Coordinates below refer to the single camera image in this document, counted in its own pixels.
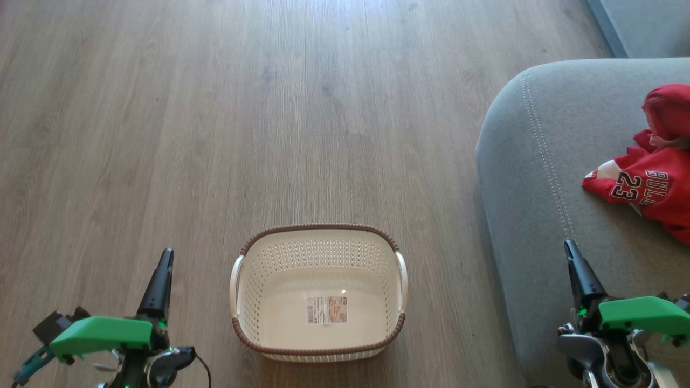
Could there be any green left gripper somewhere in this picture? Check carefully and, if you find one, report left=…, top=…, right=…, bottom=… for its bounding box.
left=49, top=247, right=175, bottom=360

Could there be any thin black cable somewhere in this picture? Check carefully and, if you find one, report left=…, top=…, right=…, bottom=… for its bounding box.
left=193, top=351, right=212, bottom=388

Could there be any grey stitched sofa seat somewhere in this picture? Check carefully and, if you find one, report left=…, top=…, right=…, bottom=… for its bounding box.
left=475, top=58, right=690, bottom=388

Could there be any teal plastic bracket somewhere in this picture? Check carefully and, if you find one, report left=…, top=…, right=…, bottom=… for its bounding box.
left=12, top=345, right=56, bottom=387

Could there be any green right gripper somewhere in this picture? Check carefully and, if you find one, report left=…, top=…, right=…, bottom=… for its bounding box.
left=564, top=240, right=690, bottom=347

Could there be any plain red garment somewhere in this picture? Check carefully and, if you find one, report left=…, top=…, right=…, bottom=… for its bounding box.
left=641, top=84, right=690, bottom=151

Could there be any cream perforated laundry basket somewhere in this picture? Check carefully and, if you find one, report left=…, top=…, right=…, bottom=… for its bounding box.
left=229, top=223, right=409, bottom=363

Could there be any red basketball jersey with print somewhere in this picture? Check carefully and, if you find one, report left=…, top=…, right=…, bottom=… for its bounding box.
left=582, top=129, right=690, bottom=246

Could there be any paper label sticker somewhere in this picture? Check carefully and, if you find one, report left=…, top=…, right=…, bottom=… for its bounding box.
left=306, top=295, right=348, bottom=325

